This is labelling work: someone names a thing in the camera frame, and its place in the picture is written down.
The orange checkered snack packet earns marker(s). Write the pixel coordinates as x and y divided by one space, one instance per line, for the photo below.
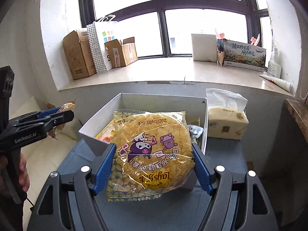
64 118

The small open cardboard box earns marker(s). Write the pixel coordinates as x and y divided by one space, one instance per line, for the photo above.
121 53

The silver grey snack packet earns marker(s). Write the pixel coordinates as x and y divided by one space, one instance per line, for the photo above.
195 132

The cream sofa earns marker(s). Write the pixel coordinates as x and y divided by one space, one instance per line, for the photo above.
44 157

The black window frame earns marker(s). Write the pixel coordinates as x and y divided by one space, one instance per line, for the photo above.
163 28

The white open cardboard box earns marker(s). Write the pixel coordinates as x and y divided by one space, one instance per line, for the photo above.
195 108

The white tube on sill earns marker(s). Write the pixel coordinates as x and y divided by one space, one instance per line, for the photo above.
277 81

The printed landscape gift box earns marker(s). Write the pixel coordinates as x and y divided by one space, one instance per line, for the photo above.
241 55

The white bottle on sill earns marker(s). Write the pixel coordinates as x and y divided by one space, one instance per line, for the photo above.
274 69

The tall brown cardboard box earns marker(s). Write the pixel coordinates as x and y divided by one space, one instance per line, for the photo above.
78 54

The person's left hand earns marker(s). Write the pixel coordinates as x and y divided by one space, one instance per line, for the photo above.
24 180

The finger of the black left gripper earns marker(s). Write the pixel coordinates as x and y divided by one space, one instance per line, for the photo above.
47 119

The yellow round cracker packet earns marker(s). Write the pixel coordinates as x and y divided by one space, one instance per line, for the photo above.
153 155

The white dotted paper bag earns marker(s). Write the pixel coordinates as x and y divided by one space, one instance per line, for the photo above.
100 32

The yellow pouch snack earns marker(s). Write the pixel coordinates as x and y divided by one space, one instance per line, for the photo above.
107 134

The white square box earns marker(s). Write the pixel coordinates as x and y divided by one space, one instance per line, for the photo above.
204 47

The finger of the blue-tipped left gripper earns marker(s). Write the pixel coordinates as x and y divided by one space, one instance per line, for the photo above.
36 115

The beige tissue pack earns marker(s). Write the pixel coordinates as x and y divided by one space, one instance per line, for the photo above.
226 114

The wooden side shelf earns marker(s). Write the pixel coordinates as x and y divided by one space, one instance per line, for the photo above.
299 112

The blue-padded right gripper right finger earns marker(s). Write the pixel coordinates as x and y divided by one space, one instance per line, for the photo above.
253 210

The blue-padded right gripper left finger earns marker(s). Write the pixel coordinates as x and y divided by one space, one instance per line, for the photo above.
52 209

